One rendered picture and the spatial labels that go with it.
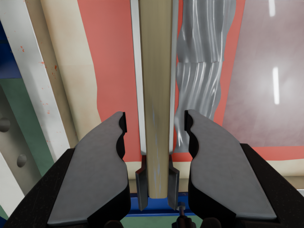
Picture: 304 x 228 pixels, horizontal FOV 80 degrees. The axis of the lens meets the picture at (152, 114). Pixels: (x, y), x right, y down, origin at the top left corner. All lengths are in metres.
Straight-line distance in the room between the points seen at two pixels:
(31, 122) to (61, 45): 1.44
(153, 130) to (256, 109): 0.21
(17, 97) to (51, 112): 1.35
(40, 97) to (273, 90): 0.37
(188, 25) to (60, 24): 0.18
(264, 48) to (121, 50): 0.21
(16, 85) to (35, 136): 0.44
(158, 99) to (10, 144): 0.24
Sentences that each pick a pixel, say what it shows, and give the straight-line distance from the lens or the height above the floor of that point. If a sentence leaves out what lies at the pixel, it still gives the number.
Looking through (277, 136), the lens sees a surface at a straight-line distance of 0.43.
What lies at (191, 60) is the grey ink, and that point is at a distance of 0.29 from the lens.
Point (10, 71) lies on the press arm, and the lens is 0.41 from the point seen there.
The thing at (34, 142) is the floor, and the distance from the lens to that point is 1.85.
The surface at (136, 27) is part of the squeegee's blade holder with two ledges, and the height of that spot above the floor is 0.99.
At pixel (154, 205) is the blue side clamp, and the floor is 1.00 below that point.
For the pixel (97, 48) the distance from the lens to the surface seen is 0.30.
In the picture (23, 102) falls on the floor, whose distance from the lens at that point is 1.67.
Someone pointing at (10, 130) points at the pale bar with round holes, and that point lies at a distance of 0.35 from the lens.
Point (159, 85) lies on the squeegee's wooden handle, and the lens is 0.19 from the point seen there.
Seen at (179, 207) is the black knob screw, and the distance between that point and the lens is 0.41.
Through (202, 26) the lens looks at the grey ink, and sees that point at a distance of 0.29.
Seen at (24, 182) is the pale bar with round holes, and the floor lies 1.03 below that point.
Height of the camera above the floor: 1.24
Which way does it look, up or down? 61 degrees down
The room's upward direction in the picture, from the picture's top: 179 degrees clockwise
